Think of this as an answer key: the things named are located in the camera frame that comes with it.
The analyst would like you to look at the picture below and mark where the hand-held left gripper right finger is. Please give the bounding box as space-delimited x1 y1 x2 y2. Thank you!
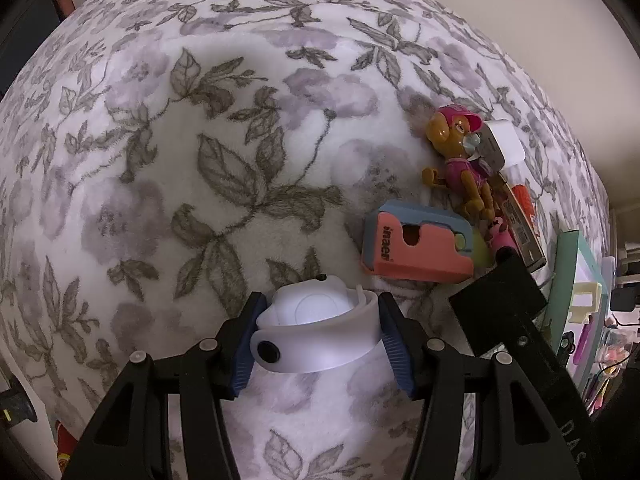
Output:
377 292 558 480

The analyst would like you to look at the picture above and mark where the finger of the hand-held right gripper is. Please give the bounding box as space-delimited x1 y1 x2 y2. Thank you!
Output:
502 310 568 391

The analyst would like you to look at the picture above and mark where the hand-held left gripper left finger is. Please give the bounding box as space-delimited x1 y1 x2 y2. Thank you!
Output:
75 292 268 480

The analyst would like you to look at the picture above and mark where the black toy car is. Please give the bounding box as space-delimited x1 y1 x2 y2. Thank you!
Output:
556 332 576 368

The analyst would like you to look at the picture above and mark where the purple hair clip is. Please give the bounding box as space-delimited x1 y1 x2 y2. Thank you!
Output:
575 330 593 368

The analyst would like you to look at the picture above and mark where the cream plastic clip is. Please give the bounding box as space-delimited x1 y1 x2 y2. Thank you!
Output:
570 282 602 323

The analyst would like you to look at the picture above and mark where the white silicone wristband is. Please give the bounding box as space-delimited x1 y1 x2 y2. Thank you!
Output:
250 274 383 373

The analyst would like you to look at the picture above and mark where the teal shallow cardboard box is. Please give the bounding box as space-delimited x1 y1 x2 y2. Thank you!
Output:
542 230 612 396

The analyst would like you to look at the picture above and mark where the yellow-green plastic piece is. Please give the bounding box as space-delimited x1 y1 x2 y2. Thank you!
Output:
470 230 493 268

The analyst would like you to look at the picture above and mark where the pink toy dog figure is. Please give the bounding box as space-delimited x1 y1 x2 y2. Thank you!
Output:
421 105 501 223

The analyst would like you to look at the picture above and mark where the white charger cube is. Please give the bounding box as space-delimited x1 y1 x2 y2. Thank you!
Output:
472 119 526 167

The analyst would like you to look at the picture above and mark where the pink and blue stamp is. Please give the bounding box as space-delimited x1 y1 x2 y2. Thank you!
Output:
361 200 475 281

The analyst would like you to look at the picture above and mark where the black plugged charger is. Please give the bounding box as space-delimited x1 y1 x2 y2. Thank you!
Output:
611 287 638 313

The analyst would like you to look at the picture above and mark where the white power strip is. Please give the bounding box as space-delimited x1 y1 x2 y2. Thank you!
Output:
602 255 627 287

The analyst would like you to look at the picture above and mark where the pink spotted toy piece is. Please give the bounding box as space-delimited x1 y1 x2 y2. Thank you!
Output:
482 217 516 261

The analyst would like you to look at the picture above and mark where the small orange plastic item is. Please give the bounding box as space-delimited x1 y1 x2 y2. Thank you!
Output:
512 184 541 241

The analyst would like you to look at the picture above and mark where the grey floral fleece blanket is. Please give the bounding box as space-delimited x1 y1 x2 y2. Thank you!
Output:
0 0 611 480

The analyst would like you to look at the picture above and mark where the dark cabinet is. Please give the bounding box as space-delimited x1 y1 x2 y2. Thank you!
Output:
0 0 63 96

